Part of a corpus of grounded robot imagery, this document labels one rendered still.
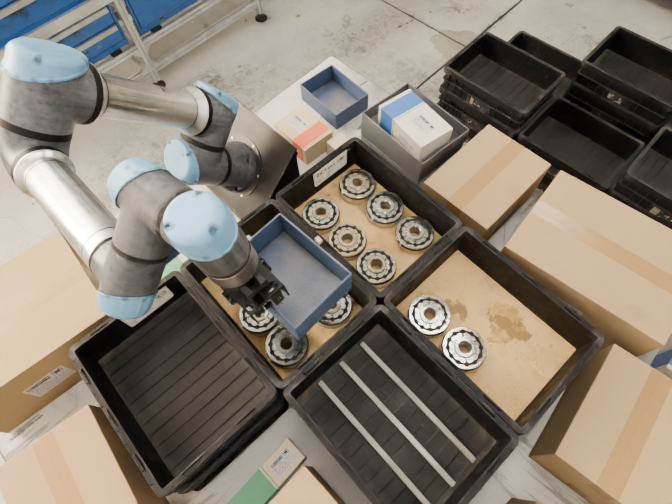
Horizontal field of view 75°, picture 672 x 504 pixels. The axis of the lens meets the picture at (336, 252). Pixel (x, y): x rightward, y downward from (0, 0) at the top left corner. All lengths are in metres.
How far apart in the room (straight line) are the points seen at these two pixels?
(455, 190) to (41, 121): 0.96
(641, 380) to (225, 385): 0.95
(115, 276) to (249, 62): 2.48
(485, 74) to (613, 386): 1.44
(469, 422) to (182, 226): 0.80
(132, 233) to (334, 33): 2.66
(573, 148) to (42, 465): 2.09
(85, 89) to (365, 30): 2.43
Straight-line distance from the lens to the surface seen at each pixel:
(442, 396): 1.09
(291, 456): 1.14
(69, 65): 0.90
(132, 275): 0.64
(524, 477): 1.25
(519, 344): 1.16
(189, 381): 1.14
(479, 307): 1.17
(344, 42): 3.08
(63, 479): 1.20
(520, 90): 2.16
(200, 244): 0.51
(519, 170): 1.37
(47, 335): 1.25
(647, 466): 1.19
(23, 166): 0.90
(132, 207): 0.60
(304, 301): 0.88
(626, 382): 1.21
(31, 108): 0.91
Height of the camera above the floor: 1.89
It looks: 63 degrees down
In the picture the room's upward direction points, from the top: 5 degrees counter-clockwise
